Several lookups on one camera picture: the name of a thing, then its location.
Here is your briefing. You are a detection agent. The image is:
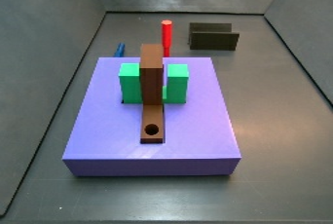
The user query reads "blue cylinder peg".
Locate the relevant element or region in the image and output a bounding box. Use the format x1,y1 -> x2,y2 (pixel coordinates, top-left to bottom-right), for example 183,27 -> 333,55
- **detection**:
113,43 -> 124,57

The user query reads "green U-shaped block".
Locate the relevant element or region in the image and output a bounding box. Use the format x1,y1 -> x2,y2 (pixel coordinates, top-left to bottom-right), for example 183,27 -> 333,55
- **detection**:
119,63 -> 190,104

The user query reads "brown L-shaped block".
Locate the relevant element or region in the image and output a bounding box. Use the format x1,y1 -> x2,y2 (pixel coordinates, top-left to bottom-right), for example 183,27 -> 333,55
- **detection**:
139,44 -> 164,144

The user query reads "purple base block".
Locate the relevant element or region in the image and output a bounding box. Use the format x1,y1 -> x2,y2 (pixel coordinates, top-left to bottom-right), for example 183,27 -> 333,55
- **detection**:
63,57 -> 240,176

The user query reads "red cylinder peg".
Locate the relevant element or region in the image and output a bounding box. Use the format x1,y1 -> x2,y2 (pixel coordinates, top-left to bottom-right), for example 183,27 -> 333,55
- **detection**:
162,19 -> 172,56

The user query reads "black angle bracket fixture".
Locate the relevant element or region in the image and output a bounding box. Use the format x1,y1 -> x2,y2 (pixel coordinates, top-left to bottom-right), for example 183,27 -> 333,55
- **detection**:
188,22 -> 239,51

